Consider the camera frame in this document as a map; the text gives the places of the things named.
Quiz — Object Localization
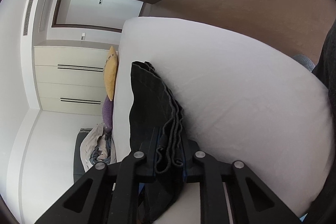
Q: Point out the black denim pants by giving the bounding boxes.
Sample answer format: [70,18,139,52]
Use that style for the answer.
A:
[129,61,185,223]

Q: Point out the dark grey headboard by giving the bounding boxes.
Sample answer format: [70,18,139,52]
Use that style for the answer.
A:
[73,128,92,183]

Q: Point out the folded grey duvet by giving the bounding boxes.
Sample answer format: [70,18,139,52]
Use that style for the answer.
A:
[80,123,117,172]

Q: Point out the purple cushion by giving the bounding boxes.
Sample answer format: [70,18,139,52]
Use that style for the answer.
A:
[102,96,113,132]

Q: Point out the white bed mattress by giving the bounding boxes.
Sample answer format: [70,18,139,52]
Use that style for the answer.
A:
[113,17,334,216]

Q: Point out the yellow cushion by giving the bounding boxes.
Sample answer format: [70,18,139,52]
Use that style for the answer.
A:
[104,46,118,101]

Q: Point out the cream wardrobe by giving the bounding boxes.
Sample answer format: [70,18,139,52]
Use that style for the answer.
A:
[34,40,118,115]

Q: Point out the air vent grille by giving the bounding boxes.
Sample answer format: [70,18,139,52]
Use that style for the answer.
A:
[23,0,34,36]

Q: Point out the light switch by wardrobe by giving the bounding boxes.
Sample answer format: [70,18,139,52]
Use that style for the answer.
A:
[81,32,86,40]

